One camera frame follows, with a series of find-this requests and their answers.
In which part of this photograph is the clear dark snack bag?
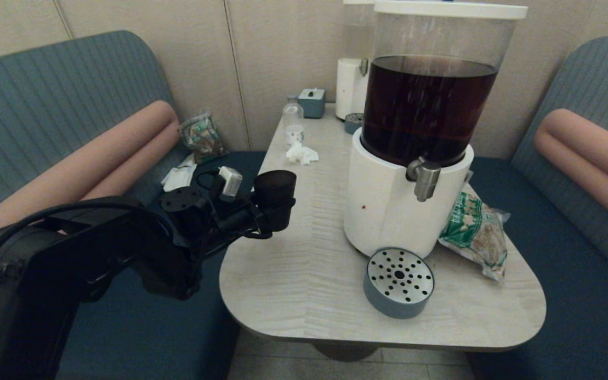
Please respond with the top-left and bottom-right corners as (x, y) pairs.
(178, 112), (228, 164)

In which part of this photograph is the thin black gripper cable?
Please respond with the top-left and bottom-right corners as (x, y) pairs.
(230, 229), (274, 241)

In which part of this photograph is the black plastic cup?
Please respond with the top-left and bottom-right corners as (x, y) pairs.
(253, 169), (298, 232)

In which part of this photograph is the clear plastic bottle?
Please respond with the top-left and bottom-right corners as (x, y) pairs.
(283, 96), (305, 146)

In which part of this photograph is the green snack bag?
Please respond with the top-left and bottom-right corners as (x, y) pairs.
(439, 190), (510, 281)

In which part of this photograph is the black camera cable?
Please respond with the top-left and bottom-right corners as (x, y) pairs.
(196, 168), (225, 192)

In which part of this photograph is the small round drip tray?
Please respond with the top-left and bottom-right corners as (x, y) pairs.
(345, 112), (366, 135)

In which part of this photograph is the blue-grey tissue box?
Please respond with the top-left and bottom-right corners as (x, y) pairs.
(298, 88), (327, 119)

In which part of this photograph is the empty white drink dispenser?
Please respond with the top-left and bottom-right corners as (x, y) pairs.
(336, 0), (384, 121)

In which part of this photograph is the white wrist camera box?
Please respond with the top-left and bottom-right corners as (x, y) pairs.
(218, 166), (244, 197)

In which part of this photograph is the large dark tea dispenser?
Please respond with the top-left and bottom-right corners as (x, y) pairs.
(343, 1), (529, 259)

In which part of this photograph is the pink bolster cushion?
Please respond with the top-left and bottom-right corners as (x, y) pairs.
(0, 100), (181, 249)
(535, 108), (608, 239)

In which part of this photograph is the teal bench sofa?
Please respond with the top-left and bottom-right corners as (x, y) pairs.
(0, 30), (268, 380)
(465, 36), (608, 380)

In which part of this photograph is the white napkin pack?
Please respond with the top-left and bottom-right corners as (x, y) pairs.
(161, 154), (199, 193)

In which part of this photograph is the round perforated drip tray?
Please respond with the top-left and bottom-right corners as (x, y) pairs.
(363, 248), (436, 319)

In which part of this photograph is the crumpled white tissue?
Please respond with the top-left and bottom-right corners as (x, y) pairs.
(286, 141), (320, 165)

